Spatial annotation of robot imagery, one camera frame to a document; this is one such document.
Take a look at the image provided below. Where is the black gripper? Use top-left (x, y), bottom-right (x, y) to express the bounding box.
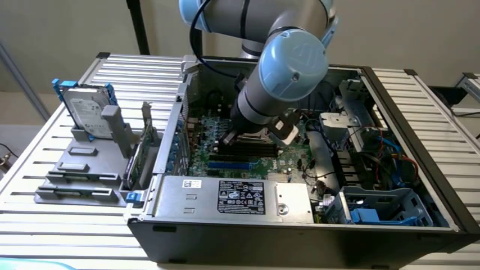
top-left (220, 123), bottom-right (263, 146)

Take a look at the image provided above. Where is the silver CPU socket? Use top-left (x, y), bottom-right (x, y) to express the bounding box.
top-left (235, 129), bottom-right (277, 145)

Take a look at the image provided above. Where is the black RAM slot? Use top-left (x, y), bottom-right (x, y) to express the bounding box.
top-left (217, 142), bottom-right (280, 155)
top-left (215, 147), bottom-right (279, 159)

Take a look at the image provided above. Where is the blue expansion slot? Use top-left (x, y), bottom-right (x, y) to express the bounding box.
top-left (208, 161), bottom-right (251, 172)

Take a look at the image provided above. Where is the green motherboard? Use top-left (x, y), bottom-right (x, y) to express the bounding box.
top-left (185, 114), bottom-right (331, 203)

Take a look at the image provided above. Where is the silver power supply unit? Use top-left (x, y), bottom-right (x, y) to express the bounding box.
top-left (143, 175), bottom-right (315, 224)

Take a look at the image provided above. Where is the green graphics card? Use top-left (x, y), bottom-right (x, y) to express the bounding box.
top-left (123, 101), bottom-right (156, 189)

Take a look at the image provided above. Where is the silver metal drive cage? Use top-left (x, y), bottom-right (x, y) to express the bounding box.
top-left (317, 79), bottom-right (391, 154)

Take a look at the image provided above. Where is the silver hard disk drive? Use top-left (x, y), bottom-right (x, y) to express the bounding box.
top-left (61, 86), bottom-right (113, 140)

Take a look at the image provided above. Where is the black open PC case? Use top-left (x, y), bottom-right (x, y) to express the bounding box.
top-left (125, 55), bottom-right (480, 267)

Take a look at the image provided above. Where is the grey parts rack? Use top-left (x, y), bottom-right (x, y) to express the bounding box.
top-left (33, 105), bottom-right (164, 208)

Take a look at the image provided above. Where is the blue plastic disk bay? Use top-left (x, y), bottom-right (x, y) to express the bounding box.
top-left (328, 186), bottom-right (436, 227)

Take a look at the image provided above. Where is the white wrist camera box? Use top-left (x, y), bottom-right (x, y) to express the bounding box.
top-left (269, 120), bottom-right (300, 147)

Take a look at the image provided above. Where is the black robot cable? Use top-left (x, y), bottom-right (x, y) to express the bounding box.
top-left (189, 0), bottom-right (251, 79)

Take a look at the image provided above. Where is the red wire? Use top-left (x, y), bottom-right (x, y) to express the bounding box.
top-left (348, 127), bottom-right (417, 181)

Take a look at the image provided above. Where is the blue disk carrier bracket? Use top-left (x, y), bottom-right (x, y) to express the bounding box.
top-left (52, 78), bottom-right (119, 142)

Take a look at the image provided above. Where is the blue SATA wire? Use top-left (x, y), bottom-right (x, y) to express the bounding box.
top-left (375, 134), bottom-right (408, 188)

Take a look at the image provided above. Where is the black vertical post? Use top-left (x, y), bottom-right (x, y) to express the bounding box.
top-left (125, 0), bottom-right (152, 56)

